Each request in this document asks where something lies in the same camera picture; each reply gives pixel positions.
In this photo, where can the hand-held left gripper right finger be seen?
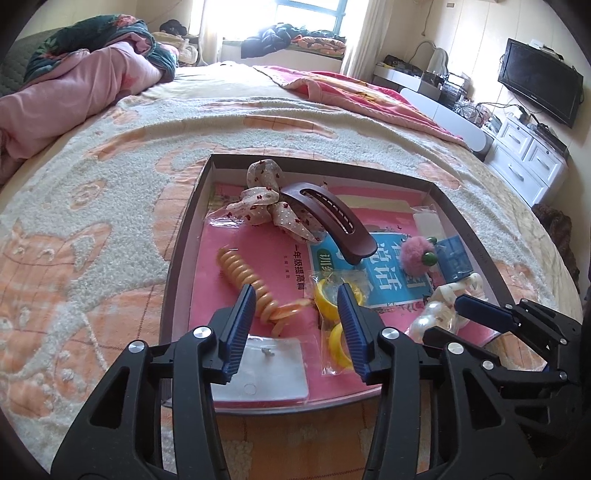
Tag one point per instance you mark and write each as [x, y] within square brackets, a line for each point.
[351, 332]

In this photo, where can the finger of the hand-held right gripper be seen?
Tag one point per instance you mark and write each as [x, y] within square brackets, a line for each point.
[480, 311]
[508, 369]

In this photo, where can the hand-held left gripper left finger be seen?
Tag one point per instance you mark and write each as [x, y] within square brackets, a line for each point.
[240, 332]

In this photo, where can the yellow hoop earrings packet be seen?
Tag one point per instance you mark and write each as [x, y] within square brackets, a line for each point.
[339, 346]

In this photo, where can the white pearl hair accessory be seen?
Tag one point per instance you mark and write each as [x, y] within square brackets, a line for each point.
[436, 318]

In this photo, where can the dark-rimmed cardboard tray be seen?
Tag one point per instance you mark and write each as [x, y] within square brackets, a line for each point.
[184, 258]

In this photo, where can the clear plastic packet white item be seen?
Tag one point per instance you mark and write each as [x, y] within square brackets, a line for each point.
[429, 224]

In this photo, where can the white earring card pouch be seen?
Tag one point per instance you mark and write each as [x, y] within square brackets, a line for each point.
[277, 369]

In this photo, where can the pink book with blue label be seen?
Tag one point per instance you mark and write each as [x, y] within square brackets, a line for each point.
[207, 286]

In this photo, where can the small blue box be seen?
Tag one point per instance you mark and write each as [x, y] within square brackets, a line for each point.
[455, 261]

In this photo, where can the brown plastic hair clip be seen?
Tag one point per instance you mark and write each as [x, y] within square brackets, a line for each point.
[332, 221]

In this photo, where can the brown cloth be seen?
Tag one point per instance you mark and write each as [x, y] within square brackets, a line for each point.
[558, 230]

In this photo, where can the polka dot fabric bow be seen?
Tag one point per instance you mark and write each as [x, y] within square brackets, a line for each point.
[258, 203]

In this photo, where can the white drawer cabinet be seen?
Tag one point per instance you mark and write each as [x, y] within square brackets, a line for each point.
[526, 152]

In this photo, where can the black set-top box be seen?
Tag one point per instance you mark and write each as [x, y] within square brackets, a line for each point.
[551, 134]

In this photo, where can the cream and orange patterned blanket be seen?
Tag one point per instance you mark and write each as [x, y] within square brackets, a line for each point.
[92, 207]

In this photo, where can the white desk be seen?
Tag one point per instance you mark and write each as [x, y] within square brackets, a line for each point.
[438, 107]

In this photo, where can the black flat television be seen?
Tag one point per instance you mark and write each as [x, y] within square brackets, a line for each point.
[540, 87]

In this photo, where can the pink printed blanket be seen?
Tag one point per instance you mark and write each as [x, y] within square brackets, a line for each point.
[351, 90]

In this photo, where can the white desk mirror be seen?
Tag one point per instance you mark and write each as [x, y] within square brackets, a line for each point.
[436, 57]

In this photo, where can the white window seat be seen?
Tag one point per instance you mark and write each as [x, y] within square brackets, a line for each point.
[281, 60]

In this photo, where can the light curtain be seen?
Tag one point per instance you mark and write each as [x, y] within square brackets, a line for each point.
[364, 41]
[210, 32]

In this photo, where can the orange floral cloth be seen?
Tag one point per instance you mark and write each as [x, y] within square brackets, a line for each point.
[323, 42]

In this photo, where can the pink and dark floral quilt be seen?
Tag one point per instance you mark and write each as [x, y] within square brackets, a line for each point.
[78, 87]

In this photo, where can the beige pillow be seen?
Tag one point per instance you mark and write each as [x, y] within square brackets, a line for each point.
[178, 45]

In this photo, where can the dark blue jacket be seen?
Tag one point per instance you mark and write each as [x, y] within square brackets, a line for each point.
[272, 39]

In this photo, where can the black cloth item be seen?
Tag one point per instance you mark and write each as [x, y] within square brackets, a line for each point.
[175, 26]

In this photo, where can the dark green quilted headboard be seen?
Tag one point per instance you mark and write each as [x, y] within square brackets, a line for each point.
[14, 55]

